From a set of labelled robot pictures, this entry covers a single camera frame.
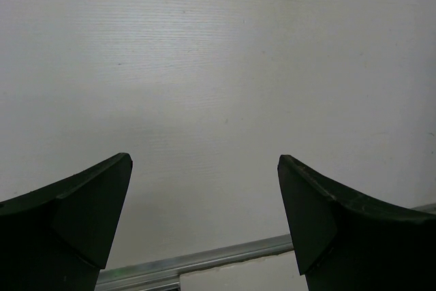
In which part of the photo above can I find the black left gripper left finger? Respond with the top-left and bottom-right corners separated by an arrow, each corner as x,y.
1,153 -> 133,290

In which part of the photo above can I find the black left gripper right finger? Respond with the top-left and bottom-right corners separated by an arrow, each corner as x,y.
278,155 -> 435,290

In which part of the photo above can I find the aluminium table rail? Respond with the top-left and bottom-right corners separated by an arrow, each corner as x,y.
95,202 -> 436,291

